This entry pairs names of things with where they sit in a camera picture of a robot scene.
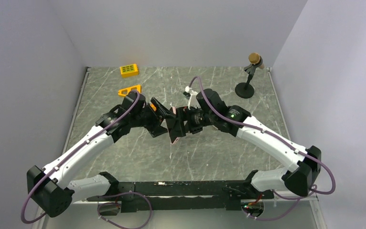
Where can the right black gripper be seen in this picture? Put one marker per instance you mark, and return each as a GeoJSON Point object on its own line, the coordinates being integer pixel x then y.
{"type": "Point", "coordinates": [183, 114]}

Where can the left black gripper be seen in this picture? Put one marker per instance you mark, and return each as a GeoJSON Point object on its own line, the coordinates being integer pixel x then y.
{"type": "Point", "coordinates": [155, 129]}

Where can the pink phone case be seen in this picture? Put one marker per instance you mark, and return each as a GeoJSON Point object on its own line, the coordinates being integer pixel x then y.
{"type": "Point", "coordinates": [173, 136]}

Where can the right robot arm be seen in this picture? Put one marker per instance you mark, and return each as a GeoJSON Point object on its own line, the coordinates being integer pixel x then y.
{"type": "Point", "coordinates": [300, 167]}

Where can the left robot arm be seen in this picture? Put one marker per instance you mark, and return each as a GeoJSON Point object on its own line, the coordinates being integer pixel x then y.
{"type": "Point", "coordinates": [51, 187]}

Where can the orange green triangle block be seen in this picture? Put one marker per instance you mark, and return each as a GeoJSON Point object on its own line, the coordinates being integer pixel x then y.
{"type": "Point", "coordinates": [153, 107]}

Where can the yellow grid block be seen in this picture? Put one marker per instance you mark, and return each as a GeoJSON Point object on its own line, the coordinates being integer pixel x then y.
{"type": "Point", "coordinates": [129, 70]}

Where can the black microphone stand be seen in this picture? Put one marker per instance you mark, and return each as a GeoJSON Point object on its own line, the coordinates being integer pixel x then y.
{"type": "Point", "coordinates": [245, 90]}

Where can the black base frame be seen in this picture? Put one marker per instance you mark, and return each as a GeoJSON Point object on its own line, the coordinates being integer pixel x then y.
{"type": "Point", "coordinates": [182, 195]}

